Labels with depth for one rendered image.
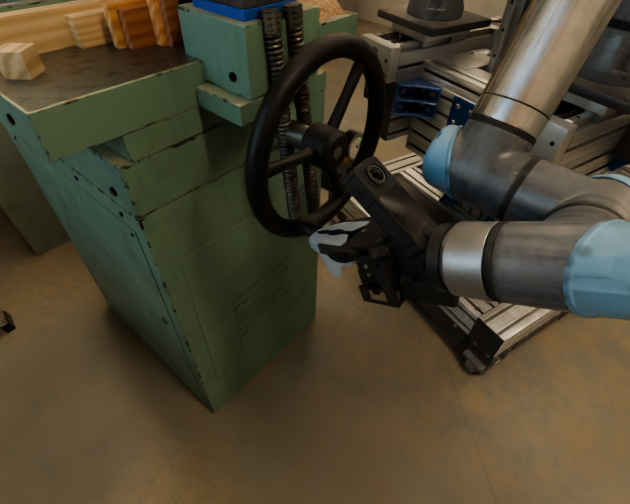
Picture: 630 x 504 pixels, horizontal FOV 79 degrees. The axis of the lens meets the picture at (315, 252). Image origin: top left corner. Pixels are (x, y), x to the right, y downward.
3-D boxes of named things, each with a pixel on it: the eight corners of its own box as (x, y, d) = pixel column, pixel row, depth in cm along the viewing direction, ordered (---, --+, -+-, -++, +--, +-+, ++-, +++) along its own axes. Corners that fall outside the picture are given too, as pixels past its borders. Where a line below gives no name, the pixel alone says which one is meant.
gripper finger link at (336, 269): (307, 278, 54) (357, 287, 47) (292, 242, 52) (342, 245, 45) (322, 267, 56) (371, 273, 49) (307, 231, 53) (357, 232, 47)
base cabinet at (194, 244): (213, 416, 107) (136, 224, 57) (106, 306, 133) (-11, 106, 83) (317, 317, 132) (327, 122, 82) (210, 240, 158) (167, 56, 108)
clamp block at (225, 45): (248, 102, 51) (241, 26, 44) (186, 75, 57) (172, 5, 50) (320, 73, 59) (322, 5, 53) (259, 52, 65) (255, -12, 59)
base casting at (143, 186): (136, 222, 57) (115, 169, 51) (-10, 106, 83) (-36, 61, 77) (325, 121, 82) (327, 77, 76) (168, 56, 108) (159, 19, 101)
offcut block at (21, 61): (32, 80, 47) (19, 52, 45) (4, 79, 47) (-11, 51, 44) (46, 69, 49) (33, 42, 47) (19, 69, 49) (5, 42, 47)
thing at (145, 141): (132, 163, 52) (122, 136, 50) (61, 115, 62) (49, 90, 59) (319, 81, 74) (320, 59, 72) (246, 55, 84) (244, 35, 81)
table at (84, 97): (89, 198, 40) (64, 146, 36) (-18, 109, 54) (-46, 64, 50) (396, 57, 74) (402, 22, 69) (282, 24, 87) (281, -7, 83)
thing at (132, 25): (133, 50, 55) (122, 10, 52) (127, 47, 56) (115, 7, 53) (258, 18, 69) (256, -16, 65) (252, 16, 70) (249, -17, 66)
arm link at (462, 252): (474, 247, 32) (510, 204, 37) (426, 245, 35) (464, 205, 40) (489, 318, 35) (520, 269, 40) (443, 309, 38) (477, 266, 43)
